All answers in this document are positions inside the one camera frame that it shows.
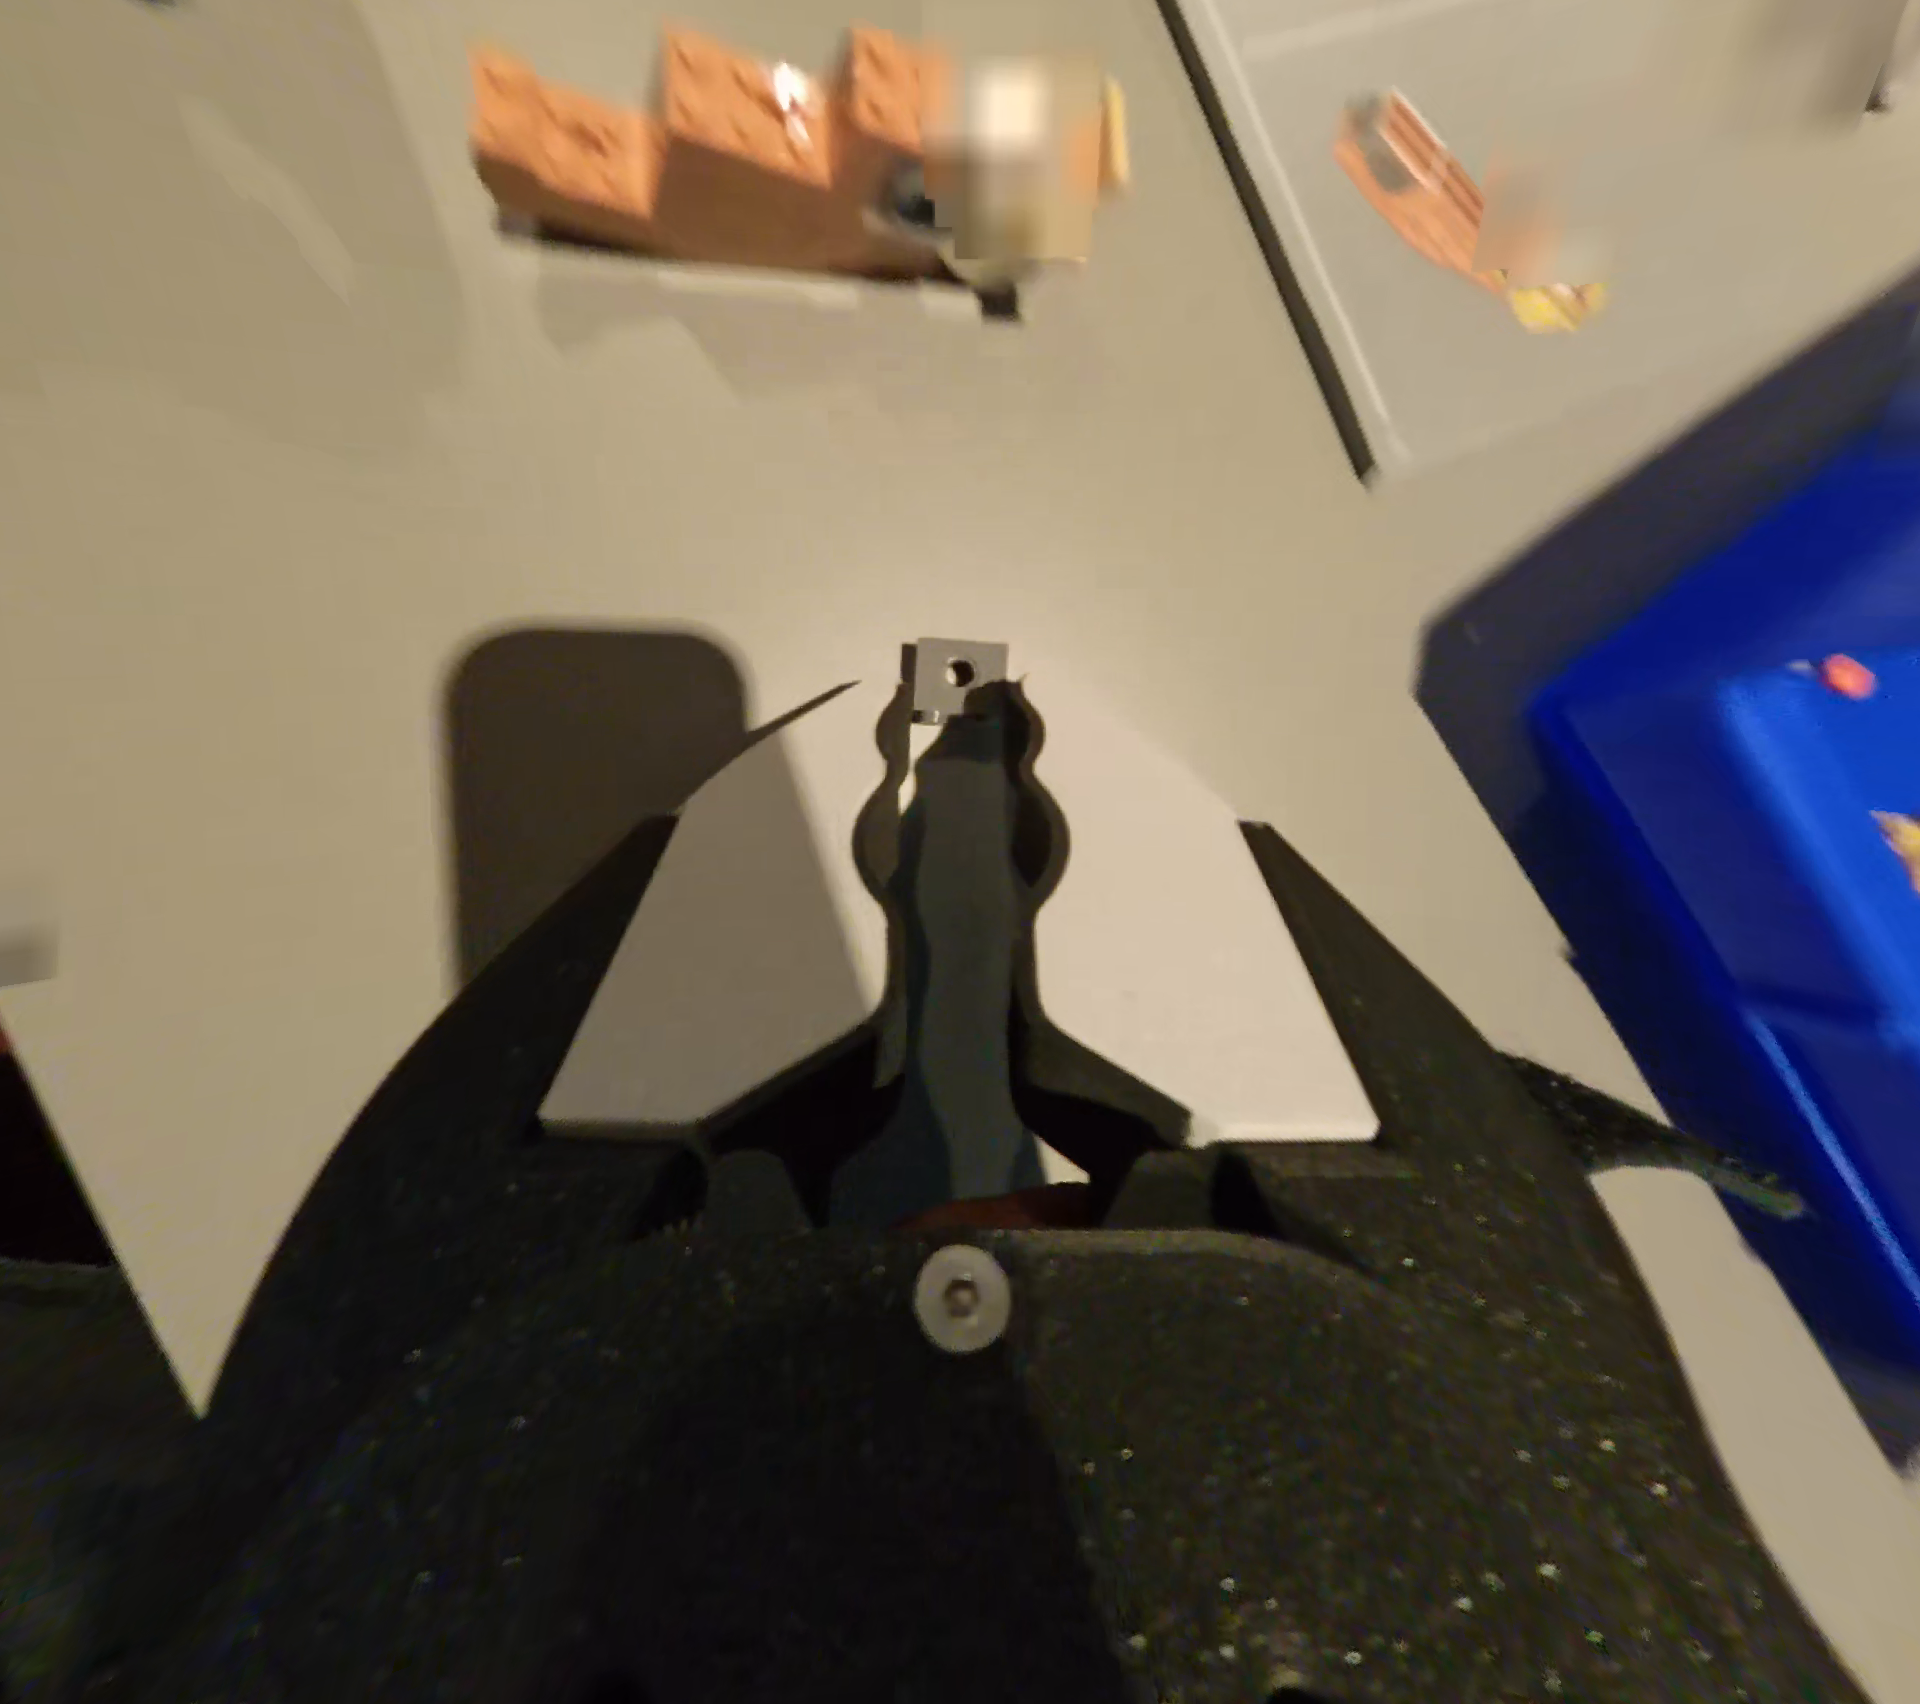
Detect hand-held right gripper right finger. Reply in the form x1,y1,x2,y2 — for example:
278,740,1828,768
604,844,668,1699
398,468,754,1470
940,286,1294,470
1002,677,1382,1149

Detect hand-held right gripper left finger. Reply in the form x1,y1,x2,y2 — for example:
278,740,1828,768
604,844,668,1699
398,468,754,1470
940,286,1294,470
536,679,921,1144

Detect small grey toy brick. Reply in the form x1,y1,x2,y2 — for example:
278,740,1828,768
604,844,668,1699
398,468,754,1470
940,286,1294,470
902,636,1012,726

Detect orange toy brick model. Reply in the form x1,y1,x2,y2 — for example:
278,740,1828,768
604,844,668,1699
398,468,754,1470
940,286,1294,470
469,21,1131,325

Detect beige desk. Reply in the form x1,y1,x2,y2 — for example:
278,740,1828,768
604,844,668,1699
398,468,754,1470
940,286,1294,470
0,0,1920,1483

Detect blue plastic bin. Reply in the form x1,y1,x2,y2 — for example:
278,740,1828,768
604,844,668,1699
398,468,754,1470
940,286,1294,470
1414,265,1920,1376

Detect grey building instruction booklet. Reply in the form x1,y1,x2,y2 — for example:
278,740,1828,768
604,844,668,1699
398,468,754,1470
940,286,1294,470
1073,0,1920,493

